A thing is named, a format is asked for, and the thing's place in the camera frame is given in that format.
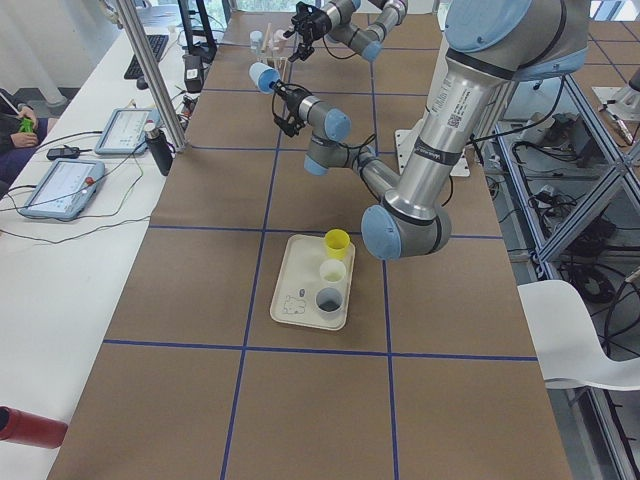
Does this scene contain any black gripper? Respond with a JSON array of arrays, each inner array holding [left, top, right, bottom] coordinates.
[[282, 2, 330, 62], [270, 82, 312, 128]]

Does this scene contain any pink plastic cup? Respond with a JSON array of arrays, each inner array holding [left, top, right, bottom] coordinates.
[[270, 29, 287, 54]]

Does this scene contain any light blue plastic cup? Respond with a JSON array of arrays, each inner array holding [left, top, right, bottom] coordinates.
[[249, 30, 263, 54]]

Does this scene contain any grey plastic cup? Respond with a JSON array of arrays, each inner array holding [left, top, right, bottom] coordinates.
[[315, 287, 344, 321]]

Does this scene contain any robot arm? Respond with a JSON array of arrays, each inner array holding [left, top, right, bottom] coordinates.
[[249, 1, 589, 260], [284, 0, 408, 62]]

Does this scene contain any yellow plastic cup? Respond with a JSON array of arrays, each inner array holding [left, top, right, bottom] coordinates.
[[324, 228, 351, 260]]

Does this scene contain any pale green plastic cup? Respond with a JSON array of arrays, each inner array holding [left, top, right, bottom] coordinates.
[[319, 258, 347, 286]]

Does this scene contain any black keyboard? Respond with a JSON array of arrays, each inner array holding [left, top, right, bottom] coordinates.
[[122, 33, 170, 81]]

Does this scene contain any black water bottle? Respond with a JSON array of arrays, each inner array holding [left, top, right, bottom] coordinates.
[[144, 120, 173, 176]]

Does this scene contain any far blue teach pendant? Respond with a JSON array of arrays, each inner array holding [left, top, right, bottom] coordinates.
[[94, 108, 160, 155]]

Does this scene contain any blue teach pendant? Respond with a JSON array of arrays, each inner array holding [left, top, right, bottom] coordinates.
[[18, 159, 106, 221], [94, 108, 160, 155]]

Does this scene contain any cream plastic tray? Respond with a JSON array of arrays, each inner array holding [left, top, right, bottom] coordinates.
[[270, 234, 356, 331]]

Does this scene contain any black handheld device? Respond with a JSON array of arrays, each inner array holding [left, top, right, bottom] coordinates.
[[46, 146, 82, 161]]

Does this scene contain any near blue teach pendant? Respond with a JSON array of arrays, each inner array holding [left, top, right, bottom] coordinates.
[[18, 159, 106, 221]]

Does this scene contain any person in black jacket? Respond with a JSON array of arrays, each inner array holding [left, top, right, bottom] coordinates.
[[1, 89, 53, 193]]

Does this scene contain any white chair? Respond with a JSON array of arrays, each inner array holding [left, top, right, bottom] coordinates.
[[518, 280, 639, 391]]

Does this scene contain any red water bottle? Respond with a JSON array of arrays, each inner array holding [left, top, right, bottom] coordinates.
[[1, 406, 68, 449]]

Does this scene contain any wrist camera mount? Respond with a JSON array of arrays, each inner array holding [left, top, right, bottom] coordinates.
[[273, 81, 308, 137]]

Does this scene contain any white wire cup rack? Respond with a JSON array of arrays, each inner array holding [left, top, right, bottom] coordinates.
[[251, 23, 288, 81]]

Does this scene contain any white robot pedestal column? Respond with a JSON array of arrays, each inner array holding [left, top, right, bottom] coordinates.
[[395, 3, 478, 177]]

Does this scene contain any aluminium frame post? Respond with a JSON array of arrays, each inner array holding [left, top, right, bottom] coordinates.
[[115, 0, 187, 152]]

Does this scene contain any green handled tool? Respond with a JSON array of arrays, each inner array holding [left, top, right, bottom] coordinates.
[[18, 117, 34, 133]]

